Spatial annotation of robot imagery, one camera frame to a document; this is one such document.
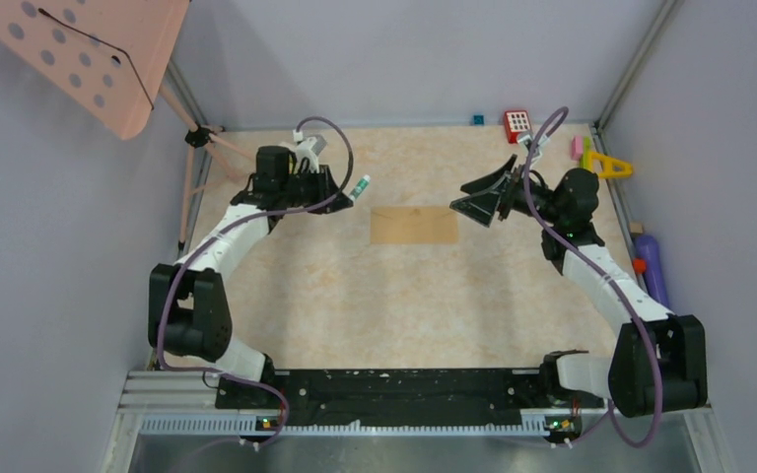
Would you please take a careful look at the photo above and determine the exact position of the green white glue stick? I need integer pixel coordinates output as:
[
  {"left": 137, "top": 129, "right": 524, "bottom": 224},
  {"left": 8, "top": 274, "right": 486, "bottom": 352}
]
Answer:
[{"left": 348, "top": 174, "right": 372, "bottom": 202}]

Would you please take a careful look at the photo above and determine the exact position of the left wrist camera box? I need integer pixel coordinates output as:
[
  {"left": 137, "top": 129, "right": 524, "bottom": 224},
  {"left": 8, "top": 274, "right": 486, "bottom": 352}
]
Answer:
[{"left": 293, "top": 130, "right": 327, "bottom": 173}]

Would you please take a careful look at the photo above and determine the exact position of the aluminium frame rail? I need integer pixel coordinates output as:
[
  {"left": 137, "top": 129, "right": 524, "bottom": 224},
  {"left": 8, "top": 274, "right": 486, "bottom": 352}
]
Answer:
[{"left": 101, "top": 369, "right": 732, "bottom": 473}]

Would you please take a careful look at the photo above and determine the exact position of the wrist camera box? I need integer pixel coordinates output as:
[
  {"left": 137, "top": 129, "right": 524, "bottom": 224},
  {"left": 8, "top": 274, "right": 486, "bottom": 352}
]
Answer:
[
  {"left": 516, "top": 130, "right": 546, "bottom": 164},
  {"left": 293, "top": 130, "right": 327, "bottom": 173}
]

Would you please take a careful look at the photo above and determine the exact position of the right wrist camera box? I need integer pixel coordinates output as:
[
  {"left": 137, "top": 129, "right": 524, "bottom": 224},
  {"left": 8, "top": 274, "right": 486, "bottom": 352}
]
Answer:
[{"left": 516, "top": 130, "right": 546, "bottom": 164}]

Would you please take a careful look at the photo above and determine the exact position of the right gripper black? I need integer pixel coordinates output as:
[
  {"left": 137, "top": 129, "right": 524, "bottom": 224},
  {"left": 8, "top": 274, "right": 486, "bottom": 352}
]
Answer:
[{"left": 451, "top": 155, "right": 565, "bottom": 227}]

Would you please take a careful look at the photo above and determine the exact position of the pink perforated music stand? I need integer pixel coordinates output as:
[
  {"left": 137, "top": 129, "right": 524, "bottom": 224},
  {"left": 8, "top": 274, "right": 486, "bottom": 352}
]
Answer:
[{"left": 0, "top": 0, "right": 240, "bottom": 245}]

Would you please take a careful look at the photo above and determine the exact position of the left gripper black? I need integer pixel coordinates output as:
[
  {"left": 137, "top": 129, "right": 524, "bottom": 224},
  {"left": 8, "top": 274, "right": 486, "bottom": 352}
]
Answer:
[{"left": 280, "top": 165, "right": 353, "bottom": 215}]

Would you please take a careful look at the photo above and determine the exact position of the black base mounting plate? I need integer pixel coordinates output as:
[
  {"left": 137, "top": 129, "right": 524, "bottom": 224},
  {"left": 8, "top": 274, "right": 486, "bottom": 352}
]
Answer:
[{"left": 215, "top": 368, "right": 604, "bottom": 428}]

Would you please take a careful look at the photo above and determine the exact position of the pink green toy block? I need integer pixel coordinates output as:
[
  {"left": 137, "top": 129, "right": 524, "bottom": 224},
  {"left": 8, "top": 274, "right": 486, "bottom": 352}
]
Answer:
[{"left": 570, "top": 136, "right": 592, "bottom": 161}]

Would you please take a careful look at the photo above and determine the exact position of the red toy calculator block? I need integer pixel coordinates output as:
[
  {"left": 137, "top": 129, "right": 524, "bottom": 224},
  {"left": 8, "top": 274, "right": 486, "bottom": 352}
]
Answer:
[{"left": 502, "top": 109, "right": 532, "bottom": 144}]

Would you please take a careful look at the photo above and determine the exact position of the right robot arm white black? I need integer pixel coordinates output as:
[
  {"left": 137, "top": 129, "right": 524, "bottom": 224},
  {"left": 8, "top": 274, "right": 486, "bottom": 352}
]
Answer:
[{"left": 449, "top": 156, "right": 709, "bottom": 418}]

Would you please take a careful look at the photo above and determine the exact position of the yellow triangle toy block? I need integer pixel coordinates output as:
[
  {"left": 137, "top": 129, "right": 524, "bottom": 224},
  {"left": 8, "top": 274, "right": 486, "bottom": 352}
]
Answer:
[{"left": 580, "top": 149, "right": 634, "bottom": 179}]

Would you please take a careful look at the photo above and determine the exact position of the brown kraft envelope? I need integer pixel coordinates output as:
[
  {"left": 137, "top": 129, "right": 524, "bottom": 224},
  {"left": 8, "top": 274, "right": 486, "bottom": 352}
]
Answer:
[{"left": 370, "top": 206, "right": 459, "bottom": 244}]

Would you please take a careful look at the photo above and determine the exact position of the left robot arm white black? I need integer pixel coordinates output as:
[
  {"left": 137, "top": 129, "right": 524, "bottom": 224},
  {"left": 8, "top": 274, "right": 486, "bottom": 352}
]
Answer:
[{"left": 148, "top": 135, "right": 354, "bottom": 408}]

